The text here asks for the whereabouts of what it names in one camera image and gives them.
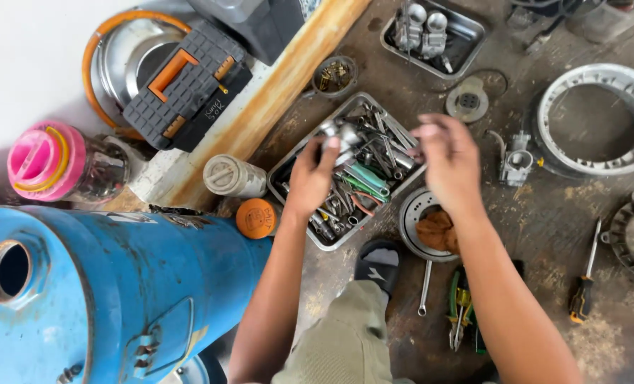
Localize round steel bowl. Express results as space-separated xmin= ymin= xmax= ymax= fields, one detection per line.
xmin=398 ymin=187 xmax=461 ymax=263

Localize black sandal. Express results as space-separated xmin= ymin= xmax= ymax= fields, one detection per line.
xmin=354 ymin=238 xmax=403 ymax=299

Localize orange rimmed steel basin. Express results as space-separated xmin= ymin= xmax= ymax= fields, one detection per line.
xmin=81 ymin=10 xmax=192 ymax=140

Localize clear plastic container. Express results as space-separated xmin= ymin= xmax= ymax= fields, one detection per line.
xmin=565 ymin=0 xmax=634 ymax=44

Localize black and yellow screwdriver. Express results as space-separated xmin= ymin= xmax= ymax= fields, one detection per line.
xmin=569 ymin=217 xmax=603 ymax=325

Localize white lidded plastic jar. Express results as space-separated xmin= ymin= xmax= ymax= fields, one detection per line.
xmin=203 ymin=154 xmax=269 ymax=199

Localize pink lidded plastic jar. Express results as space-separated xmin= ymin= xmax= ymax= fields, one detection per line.
xmin=6 ymin=121 xmax=131 ymax=204

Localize round grey metal disc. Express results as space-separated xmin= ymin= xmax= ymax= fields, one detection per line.
xmin=445 ymin=76 xmax=490 ymax=124

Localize green handled pliers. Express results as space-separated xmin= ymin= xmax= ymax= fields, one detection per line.
xmin=446 ymin=267 xmax=488 ymax=355

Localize silver carburetor with hose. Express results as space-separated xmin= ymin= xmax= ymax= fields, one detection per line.
xmin=485 ymin=129 xmax=544 ymax=188

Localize steel tray of tools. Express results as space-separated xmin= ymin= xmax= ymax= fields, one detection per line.
xmin=266 ymin=92 xmax=429 ymax=252

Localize rusty wooden beam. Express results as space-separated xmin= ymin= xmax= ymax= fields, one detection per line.
xmin=101 ymin=0 xmax=374 ymax=213

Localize dark grey plastic box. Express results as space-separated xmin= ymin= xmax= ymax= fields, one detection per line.
xmin=186 ymin=0 xmax=323 ymax=67

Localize silver metal carburetor part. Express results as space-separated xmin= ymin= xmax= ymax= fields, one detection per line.
xmin=318 ymin=119 xmax=361 ymax=167

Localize steel tray with carburetors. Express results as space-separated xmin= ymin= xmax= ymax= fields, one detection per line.
xmin=379 ymin=0 xmax=490 ymax=81

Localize black and orange toolbox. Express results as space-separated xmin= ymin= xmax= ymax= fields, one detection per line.
xmin=122 ymin=20 xmax=254 ymax=154

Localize small tin of brass jets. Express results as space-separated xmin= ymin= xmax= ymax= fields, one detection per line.
xmin=311 ymin=55 xmax=359 ymax=99

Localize brown rag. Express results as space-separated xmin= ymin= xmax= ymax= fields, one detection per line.
xmin=415 ymin=209 xmax=461 ymax=255

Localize orange lidded jar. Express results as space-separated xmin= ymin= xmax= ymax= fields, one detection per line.
xmin=235 ymin=198 xmax=280 ymax=240

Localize large aluminium ring housing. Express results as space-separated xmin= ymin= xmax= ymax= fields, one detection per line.
xmin=530 ymin=63 xmax=634 ymax=178

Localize silver combination wrench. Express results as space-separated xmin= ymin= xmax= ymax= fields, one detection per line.
xmin=417 ymin=260 xmax=433 ymax=317

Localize person's left hand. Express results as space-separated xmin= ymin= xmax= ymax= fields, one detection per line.
xmin=284 ymin=135 xmax=344 ymax=220

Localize person's olive trouser leg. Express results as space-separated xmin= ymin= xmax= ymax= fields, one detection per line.
xmin=270 ymin=280 xmax=416 ymax=384

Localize blue metal drum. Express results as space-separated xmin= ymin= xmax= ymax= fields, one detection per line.
xmin=0 ymin=205 xmax=273 ymax=384

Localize person's right hand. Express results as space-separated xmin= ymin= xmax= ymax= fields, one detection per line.
xmin=409 ymin=113 xmax=485 ymax=216

